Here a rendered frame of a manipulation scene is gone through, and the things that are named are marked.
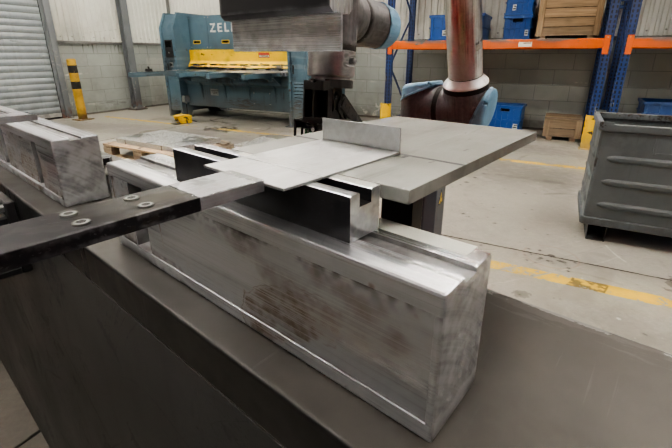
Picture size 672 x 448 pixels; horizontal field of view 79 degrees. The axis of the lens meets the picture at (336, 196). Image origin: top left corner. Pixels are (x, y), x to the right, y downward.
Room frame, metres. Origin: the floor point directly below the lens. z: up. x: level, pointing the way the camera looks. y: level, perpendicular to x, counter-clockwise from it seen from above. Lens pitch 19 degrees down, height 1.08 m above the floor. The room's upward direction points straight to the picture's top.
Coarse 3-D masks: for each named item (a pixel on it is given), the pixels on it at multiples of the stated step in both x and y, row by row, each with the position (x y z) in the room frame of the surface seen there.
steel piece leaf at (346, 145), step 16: (336, 128) 0.37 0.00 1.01; (352, 128) 0.36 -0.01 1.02; (368, 128) 0.35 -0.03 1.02; (384, 128) 0.34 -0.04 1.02; (400, 128) 0.33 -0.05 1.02; (304, 144) 0.36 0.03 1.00; (320, 144) 0.36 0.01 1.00; (336, 144) 0.36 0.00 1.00; (352, 144) 0.36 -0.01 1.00; (368, 144) 0.35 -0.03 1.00; (384, 144) 0.34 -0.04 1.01; (256, 160) 0.30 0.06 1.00; (272, 160) 0.30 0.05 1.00; (288, 160) 0.30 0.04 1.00; (304, 160) 0.30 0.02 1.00; (320, 160) 0.30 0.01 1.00; (336, 160) 0.30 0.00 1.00; (352, 160) 0.30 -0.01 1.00; (368, 160) 0.30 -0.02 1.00; (320, 176) 0.26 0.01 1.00
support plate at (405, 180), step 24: (384, 120) 0.51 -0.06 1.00; (408, 120) 0.51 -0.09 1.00; (432, 120) 0.51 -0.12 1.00; (264, 144) 0.37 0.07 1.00; (288, 144) 0.37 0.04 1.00; (408, 144) 0.37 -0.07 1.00; (432, 144) 0.37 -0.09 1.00; (456, 144) 0.37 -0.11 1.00; (480, 144) 0.37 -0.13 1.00; (504, 144) 0.37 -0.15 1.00; (360, 168) 0.29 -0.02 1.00; (384, 168) 0.29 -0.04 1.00; (408, 168) 0.29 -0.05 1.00; (432, 168) 0.29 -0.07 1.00; (456, 168) 0.29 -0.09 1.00; (384, 192) 0.25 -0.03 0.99; (408, 192) 0.24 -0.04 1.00; (432, 192) 0.26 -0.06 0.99
